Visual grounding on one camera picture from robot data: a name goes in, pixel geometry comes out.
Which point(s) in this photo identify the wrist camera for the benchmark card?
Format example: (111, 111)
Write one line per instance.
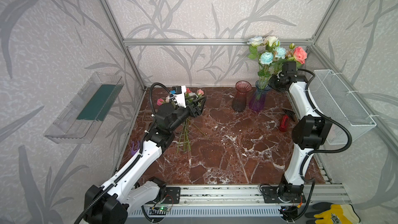
(289, 67)
(177, 95)

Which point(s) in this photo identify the yellow work glove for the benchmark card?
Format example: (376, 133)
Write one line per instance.
(330, 213)

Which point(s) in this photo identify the teal peony spray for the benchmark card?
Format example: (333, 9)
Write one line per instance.
(270, 63)

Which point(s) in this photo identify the purple pink garden rake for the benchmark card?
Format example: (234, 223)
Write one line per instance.
(135, 147)

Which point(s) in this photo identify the white blue rose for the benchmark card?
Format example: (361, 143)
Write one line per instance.
(254, 43)

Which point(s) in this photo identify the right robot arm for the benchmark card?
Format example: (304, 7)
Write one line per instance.
(308, 135)

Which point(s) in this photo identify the blue purple glass vase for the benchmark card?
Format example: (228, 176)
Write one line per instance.
(257, 101)

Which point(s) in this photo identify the red glass vase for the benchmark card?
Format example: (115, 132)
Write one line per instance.
(240, 100)

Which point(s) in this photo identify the red spray bottle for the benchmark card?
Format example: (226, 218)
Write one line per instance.
(289, 118)

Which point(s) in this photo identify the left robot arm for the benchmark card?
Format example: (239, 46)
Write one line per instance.
(115, 200)

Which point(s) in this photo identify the coral pink rose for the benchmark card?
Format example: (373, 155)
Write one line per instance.
(299, 56)

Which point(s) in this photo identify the flower bunch on table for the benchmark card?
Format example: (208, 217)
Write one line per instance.
(186, 121)

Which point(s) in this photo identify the clear plastic tray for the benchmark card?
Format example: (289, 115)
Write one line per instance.
(80, 121)

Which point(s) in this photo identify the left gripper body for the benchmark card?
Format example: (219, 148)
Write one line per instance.
(194, 109)

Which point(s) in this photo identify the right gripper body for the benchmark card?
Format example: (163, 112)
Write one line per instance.
(276, 81)

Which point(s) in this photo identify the white wire basket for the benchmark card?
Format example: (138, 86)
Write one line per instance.
(335, 100)

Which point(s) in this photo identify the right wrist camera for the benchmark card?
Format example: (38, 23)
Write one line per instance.
(289, 67)

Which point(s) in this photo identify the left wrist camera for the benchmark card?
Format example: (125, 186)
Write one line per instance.
(177, 95)

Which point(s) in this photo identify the brown slotted scoop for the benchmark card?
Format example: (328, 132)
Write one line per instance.
(147, 119)

